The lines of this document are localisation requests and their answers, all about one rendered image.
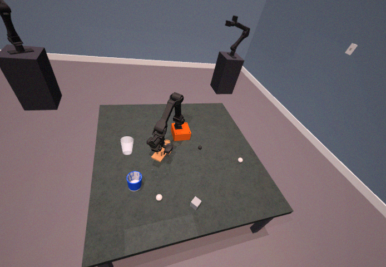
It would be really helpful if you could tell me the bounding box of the blue cup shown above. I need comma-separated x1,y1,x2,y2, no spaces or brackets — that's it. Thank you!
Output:
127,171,142,191

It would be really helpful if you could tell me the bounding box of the white plastic cup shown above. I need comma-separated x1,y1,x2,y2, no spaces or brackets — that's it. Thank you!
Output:
121,136,133,155

